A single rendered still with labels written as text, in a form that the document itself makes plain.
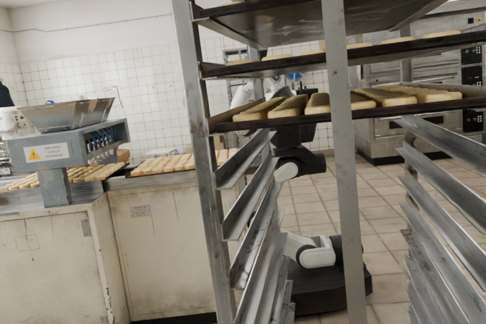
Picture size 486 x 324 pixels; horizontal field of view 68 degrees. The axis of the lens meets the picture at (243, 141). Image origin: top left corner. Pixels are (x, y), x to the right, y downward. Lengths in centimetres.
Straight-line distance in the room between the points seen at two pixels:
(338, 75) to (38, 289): 187
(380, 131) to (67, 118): 405
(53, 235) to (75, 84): 489
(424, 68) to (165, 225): 413
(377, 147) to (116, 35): 437
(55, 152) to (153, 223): 60
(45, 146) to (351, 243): 153
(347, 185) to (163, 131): 569
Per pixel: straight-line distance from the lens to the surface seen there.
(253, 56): 118
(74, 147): 182
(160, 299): 220
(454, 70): 545
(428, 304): 113
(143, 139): 631
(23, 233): 206
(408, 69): 119
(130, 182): 198
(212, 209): 62
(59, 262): 204
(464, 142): 73
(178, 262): 208
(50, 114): 196
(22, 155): 194
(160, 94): 615
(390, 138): 512
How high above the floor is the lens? 129
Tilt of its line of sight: 9 degrees down
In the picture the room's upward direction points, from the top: 7 degrees counter-clockwise
